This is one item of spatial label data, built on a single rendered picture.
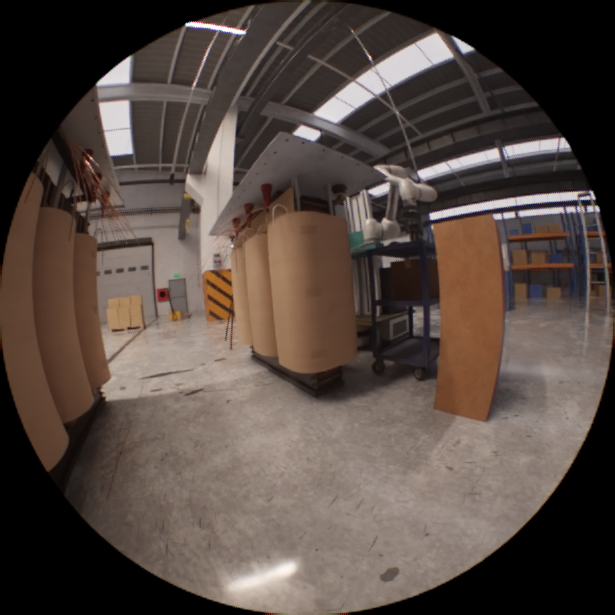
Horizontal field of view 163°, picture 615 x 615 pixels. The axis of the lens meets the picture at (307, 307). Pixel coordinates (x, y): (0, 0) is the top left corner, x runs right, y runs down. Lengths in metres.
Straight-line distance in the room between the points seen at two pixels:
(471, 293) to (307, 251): 0.81
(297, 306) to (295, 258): 0.25
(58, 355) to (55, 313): 0.18
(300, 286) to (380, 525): 1.06
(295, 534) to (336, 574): 0.18
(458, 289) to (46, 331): 1.78
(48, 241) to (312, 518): 1.44
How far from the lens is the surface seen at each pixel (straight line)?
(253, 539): 0.74
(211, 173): 7.66
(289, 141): 1.10
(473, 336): 1.04
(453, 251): 1.03
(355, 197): 2.69
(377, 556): 0.69
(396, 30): 10.94
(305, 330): 1.12
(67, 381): 1.19
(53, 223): 1.23
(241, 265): 1.93
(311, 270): 1.11
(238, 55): 4.61
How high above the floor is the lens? 0.65
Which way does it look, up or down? 5 degrees down
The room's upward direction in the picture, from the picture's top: 5 degrees counter-clockwise
